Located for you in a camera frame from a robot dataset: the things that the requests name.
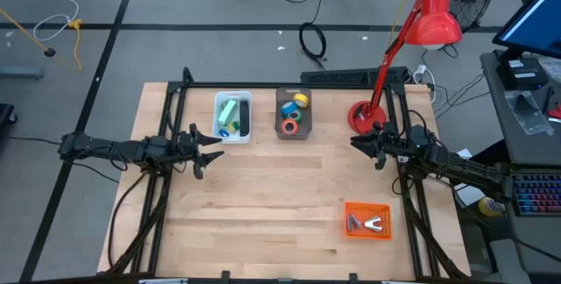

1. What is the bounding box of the grey cart base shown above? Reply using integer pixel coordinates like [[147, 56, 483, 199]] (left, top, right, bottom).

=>
[[0, 65, 44, 80]]

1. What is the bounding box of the yellow rope with black end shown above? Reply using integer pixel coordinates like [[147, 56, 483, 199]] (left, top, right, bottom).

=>
[[0, 7, 57, 58]]

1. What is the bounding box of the white floor cable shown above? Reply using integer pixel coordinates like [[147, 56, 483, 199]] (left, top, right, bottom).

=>
[[32, 0, 80, 42]]

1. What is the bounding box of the orange tape roll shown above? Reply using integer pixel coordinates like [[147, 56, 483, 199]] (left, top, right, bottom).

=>
[[280, 118, 299, 136]]

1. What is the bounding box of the yellow extension cable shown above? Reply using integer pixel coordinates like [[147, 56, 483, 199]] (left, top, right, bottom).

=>
[[67, 18, 84, 73]]

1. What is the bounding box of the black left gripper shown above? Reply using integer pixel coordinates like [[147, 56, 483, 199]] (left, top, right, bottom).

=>
[[168, 123, 225, 180]]

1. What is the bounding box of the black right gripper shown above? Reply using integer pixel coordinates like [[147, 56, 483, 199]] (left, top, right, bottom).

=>
[[350, 128, 415, 170]]

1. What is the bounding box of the small black box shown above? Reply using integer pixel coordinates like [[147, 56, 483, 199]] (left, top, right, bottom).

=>
[[496, 57, 550, 91]]

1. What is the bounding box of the light blue staple remover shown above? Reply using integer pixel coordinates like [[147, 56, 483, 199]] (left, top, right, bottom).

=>
[[363, 216, 383, 232]]

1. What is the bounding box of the hanging yellow strap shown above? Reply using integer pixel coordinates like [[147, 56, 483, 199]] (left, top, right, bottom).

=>
[[389, 0, 420, 48]]

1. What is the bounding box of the yellow round container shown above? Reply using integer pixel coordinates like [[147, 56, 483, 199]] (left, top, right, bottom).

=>
[[478, 195, 506, 218]]

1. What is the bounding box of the black perforated metal bar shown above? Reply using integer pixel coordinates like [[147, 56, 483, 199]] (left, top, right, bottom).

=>
[[300, 67, 408, 87]]

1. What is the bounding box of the orange mesh basket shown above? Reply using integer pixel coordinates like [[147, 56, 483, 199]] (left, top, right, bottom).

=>
[[344, 202, 393, 241]]

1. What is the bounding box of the mint green stapler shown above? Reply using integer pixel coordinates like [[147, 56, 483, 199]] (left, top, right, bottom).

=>
[[217, 99, 239, 127]]

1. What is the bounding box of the white plastic bin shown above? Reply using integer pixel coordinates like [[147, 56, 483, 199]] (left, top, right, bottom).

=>
[[211, 89, 253, 145]]

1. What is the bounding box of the backlit black keyboard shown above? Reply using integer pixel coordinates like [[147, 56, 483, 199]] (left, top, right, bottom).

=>
[[510, 172, 561, 217]]

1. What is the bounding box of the white charger with cable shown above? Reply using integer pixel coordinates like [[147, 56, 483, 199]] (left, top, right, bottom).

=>
[[414, 63, 438, 103]]

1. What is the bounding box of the red desk lamp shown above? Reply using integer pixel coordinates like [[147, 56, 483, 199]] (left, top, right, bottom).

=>
[[348, 0, 464, 136]]

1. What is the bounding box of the clear plastic bag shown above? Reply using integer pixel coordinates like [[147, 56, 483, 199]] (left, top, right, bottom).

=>
[[504, 89, 556, 137]]

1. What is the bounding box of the smoky grey plastic bin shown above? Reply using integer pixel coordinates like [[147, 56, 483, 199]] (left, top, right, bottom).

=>
[[274, 87, 313, 140]]

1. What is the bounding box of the coiled black cable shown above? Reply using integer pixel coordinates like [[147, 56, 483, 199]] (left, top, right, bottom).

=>
[[299, 21, 328, 64]]

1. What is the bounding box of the black stapler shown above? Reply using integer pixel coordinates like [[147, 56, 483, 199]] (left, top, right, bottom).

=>
[[238, 99, 251, 137]]

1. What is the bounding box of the grey desk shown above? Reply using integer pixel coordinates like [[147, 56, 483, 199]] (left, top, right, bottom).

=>
[[480, 49, 561, 167]]

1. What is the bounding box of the black computer monitor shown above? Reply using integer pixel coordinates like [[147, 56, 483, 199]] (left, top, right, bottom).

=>
[[493, 0, 561, 60]]

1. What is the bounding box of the black metal table frame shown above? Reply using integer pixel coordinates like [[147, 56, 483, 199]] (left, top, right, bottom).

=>
[[104, 67, 470, 284]]

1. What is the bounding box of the white paper sheet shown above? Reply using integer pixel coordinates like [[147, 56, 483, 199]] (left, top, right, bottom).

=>
[[453, 182, 487, 208]]

